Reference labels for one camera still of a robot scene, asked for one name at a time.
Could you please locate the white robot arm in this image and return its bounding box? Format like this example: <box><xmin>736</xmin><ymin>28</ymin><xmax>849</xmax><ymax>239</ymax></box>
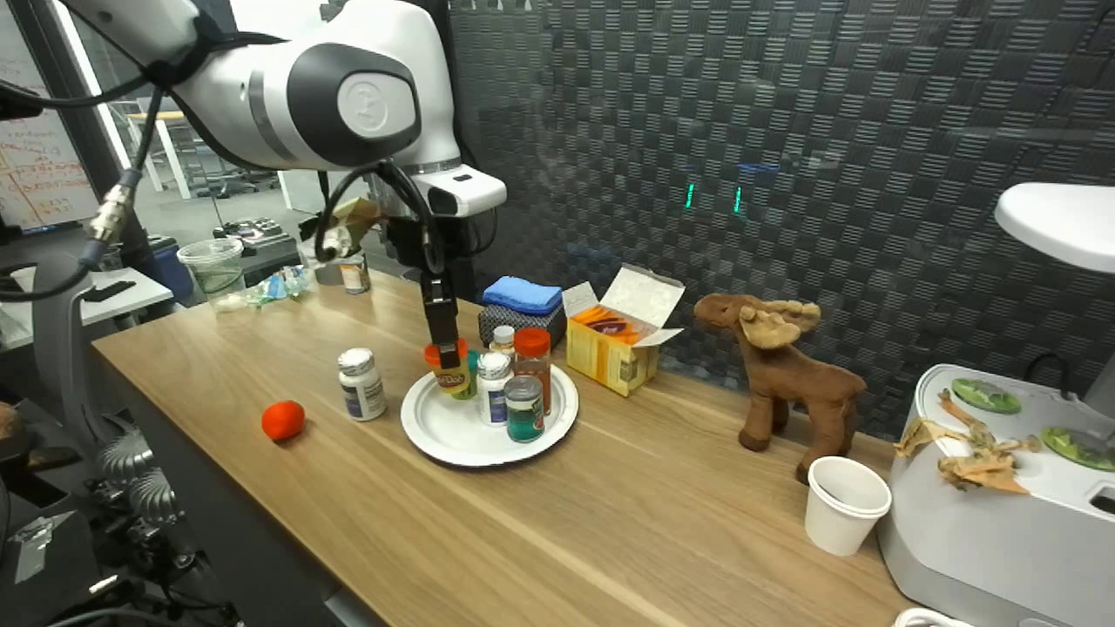
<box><xmin>64</xmin><ymin>0</ymin><xmax>504</xmax><ymax>348</ymax></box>

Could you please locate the red lid spice bottle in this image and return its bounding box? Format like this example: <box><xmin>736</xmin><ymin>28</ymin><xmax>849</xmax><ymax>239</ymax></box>
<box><xmin>514</xmin><ymin>329</ymin><xmax>549</xmax><ymax>413</ymax></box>

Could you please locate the brown plush moose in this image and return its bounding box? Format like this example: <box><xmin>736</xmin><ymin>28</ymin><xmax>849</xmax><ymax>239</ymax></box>
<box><xmin>692</xmin><ymin>292</ymin><xmax>869</xmax><ymax>481</ymax></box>

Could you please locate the small green label can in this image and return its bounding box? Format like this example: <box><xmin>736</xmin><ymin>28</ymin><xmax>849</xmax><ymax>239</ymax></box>
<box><xmin>504</xmin><ymin>376</ymin><xmax>545</xmax><ymax>442</ymax></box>

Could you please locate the small white vitamin bottle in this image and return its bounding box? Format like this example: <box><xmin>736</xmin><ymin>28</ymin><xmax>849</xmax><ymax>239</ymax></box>
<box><xmin>490</xmin><ymin>324</ymin><xmax>514</xmax><ymax>358</ymax></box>

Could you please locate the red ball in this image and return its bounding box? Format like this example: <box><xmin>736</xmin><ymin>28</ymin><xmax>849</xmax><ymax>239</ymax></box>
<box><xmin>260</xmin><ymin>400</ymin><xmax>306</xmax><ymax>442</ymax></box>

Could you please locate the orange lid dough tub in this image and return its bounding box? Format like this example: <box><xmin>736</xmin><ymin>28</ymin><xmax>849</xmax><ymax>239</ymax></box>
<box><xmin>421</xmin><ymin>345</ymin><xmax>470</xmax><ymax>395</ymax></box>

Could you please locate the white paper cup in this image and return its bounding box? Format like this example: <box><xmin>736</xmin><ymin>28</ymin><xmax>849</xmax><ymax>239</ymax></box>
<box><xmin>806</xmin><ymin>458</ymin><xmax>891</xmax><ymax>557</ymax></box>

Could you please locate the yellow open cardboard box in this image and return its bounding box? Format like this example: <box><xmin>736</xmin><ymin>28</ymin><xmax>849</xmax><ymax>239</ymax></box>
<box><xmin>562</xmin><ymin>266</ymin><xmax>687</xmax><ymax>396</ymax></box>

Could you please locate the white appliance with leaves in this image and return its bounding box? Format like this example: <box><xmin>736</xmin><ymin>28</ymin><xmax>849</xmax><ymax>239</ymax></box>
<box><xmin>878</xmin><ymin>363</ymin><xmax>1115</xmax><ymax>627</ymax></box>

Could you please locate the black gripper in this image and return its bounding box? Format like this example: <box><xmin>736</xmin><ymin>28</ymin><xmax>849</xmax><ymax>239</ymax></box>
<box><xmin>417</xmin><ymin>220</ymin><xmax>460</xmax><ymax>348</ymax></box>

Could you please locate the white pill bottle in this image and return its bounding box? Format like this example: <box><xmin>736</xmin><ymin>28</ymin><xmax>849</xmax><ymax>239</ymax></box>
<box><xmin>476</xmin><ymin>352</ymin><xmax>512</xmax><ymax>421</ymax></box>
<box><xmin>337</xmin><ymin>348</ymin><xmax>387</xmax><ymax>421</ymax></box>

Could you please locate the grey foam block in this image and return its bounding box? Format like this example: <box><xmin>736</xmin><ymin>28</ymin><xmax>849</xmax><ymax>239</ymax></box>
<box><xmin>476</xmin><ymin>308</ymin><xmax>563</xmax><ymax>348</ymax></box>

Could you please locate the blue sponge cloth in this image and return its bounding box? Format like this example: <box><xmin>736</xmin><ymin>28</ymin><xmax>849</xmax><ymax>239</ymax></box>
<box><xmin>479</xmin><ymin>276</ymin><xmax>562</xmax><ymax>319</ymax></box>

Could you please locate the white paper plate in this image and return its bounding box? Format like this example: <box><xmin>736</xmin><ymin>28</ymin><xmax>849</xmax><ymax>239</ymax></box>
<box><xmin>396</xmin><ymin>358</ymin><xmax>581</xmax><ymax>470</ymax></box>

